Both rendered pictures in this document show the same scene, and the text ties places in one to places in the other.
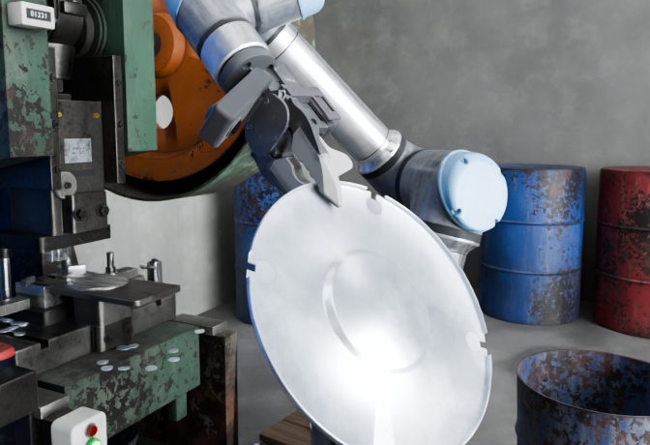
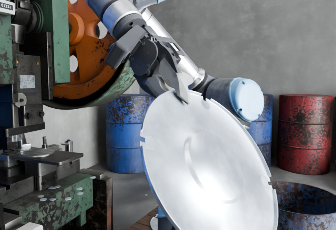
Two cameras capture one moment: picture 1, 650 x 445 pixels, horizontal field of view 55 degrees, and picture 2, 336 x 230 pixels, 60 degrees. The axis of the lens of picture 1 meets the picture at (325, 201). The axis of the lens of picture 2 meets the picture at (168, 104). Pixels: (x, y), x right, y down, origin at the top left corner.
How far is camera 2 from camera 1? 15 cm
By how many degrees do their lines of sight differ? 5
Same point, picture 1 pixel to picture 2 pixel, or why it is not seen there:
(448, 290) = (248, 152)
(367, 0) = (168, 16)
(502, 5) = (232, 19)
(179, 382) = (82, 205)
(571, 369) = (278, 191)
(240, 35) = (126, 7)
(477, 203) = (250, 105)
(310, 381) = (183, 212)
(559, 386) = not seen: hidden behind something
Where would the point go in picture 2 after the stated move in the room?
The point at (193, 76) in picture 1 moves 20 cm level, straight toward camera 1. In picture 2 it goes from (89, 45) to (90, 40)
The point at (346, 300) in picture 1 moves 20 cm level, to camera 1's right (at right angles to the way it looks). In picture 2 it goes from (198, 159) to (322, 156)
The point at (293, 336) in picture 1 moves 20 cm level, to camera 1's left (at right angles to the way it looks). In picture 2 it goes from (171, 183) to (18, 187)
